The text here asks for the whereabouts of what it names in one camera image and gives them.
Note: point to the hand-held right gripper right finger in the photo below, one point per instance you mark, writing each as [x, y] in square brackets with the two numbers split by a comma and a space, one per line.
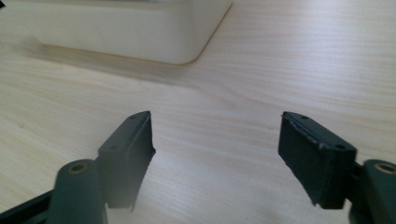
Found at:
[317, 161]

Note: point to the white plastic tray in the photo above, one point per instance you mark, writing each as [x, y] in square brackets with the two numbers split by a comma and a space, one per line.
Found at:
[124, 28]

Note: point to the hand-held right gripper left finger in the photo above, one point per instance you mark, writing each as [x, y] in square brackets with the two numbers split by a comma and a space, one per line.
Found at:
[127, 155]

